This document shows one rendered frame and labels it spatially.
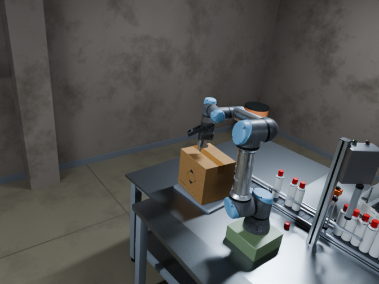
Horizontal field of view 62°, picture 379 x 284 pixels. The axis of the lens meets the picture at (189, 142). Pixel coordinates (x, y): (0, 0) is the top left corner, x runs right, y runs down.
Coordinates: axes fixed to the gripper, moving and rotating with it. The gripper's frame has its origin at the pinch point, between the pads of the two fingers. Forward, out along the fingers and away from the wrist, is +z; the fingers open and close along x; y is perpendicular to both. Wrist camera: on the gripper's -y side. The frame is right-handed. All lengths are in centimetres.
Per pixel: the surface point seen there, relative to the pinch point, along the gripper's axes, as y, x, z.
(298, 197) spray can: 59, -35, 14
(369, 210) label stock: 90, -57, 6
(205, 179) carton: 0.7, -20.3, 9.8
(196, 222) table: -4.8, -34.7, 31.1
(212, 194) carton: 8.3, -18.2, 22.8
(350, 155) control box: 56, -63, -34
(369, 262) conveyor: 80, -79, 23
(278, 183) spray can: 51, -21, 13
